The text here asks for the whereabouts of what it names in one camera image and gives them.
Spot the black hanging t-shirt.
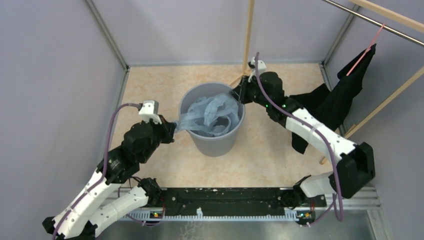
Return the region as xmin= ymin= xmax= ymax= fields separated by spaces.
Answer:
xmin=287 ymin=44 xmax=377 ymax=155

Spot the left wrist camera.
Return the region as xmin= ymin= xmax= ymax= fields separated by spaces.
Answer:
xmin=138 ymin=100 xmax=162 ymax=125

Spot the pink clothes hanger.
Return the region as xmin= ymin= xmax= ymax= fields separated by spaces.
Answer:
xmin=346 ymin=23 xmax=386 ymax=76

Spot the grey round trash bin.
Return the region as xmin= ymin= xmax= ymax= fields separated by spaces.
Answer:
xmin=178 ymin=82 xmax=246 ymax=157

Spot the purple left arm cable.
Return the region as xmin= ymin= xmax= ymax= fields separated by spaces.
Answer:
xmin=51 ymin=103 xmax=165 ymax=240

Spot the white slotted cable duct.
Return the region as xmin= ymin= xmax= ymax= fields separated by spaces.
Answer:
xmin=119 ymin=208 xmax=299 ymax=222

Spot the wooden clothes rack frame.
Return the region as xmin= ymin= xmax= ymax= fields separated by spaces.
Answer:
xmin=228 ymin=0 xmax=424 ymax=166

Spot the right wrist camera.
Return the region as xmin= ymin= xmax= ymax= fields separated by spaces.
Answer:
xmin=247 ymin=57 xmax=267 ymax=83

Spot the blue plastic trash bag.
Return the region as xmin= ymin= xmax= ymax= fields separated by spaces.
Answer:
xmin=175 ymin=93 xmax=241 ymax=137

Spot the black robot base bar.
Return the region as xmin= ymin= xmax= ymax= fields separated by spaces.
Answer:
xmin=142 ymin=187 xmax=327 ymax=217

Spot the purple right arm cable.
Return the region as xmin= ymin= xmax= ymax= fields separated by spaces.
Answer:
xmin=253 ymin=52 xmax=345 ymax=222

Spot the metal hanging rail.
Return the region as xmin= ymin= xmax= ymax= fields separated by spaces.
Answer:
xmin=322 ymin=0 xmax=424 ymax=47

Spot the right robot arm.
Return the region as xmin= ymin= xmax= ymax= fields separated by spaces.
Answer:
xmin=230 ymin=72 xmax=376 ymax=206

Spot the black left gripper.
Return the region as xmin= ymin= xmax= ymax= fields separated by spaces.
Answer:
xmin=140 ymin=113 xmax=178 ymax=163

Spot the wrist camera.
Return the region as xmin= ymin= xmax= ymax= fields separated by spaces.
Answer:
xmin=247 ymin=57 xmax=267 ymax=83
xmin=138 ymin=100 xmax=162 ymax=125

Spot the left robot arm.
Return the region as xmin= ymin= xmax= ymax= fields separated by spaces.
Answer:
xmin=42 ymin=117 xmax=177 ymax=240

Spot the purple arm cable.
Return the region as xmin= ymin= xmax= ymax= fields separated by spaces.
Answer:
xmin=253 ymin=52 xmax=345 ymax=222
xmin=51 ymin=103 xmax=165 ymax=240

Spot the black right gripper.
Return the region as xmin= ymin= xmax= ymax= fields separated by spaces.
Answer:
xmin=230 ymin=74 xmax=271 ymax=108

